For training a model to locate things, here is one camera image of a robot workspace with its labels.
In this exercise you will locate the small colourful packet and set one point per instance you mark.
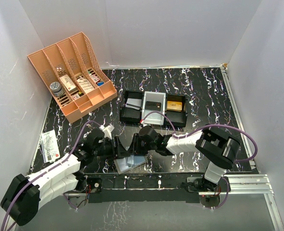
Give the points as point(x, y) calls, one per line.
point(92, 74)

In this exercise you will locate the white patterned paper sheet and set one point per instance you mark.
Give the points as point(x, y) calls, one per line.
point(49, 146)

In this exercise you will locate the round patterned tin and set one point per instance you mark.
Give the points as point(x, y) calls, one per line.
point(56, 89)

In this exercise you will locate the black left card tray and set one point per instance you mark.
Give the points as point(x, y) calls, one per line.
point(128, 115)

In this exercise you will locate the blue small object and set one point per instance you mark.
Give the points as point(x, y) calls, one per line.
point(100, 83)

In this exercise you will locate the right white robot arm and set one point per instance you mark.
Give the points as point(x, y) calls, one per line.
point(219, 146)

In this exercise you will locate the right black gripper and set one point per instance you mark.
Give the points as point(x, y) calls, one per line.
point(134, 148)

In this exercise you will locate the gold credit card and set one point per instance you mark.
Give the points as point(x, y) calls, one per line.
point(174, 106)

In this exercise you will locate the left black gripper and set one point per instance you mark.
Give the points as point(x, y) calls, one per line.
point(119, 150)

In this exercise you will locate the black card tray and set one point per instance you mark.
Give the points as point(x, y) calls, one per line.
point(128, 115)
point(178, 119)

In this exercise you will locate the white middle card tray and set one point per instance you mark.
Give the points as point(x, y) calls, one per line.
point(154, 117)

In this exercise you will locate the orange plastic file organizer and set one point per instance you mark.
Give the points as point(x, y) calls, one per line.
point(73, 56)

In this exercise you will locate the grey leather card holder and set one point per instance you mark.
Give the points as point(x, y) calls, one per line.
point(125, 164)

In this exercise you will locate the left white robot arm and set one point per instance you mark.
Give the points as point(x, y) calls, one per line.
point(27, 194)

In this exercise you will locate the white label card stack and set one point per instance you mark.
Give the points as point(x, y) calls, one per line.
point(84, 84)

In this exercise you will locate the silver credit card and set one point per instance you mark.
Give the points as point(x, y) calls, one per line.
point(133, 103)

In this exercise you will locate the white red box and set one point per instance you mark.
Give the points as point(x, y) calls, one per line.
point(68, 83)

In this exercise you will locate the black right card tray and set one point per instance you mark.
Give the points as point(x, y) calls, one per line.
point(178, 119)

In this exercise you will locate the white striped credit card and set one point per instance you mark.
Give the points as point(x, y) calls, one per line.
point(130, 161)

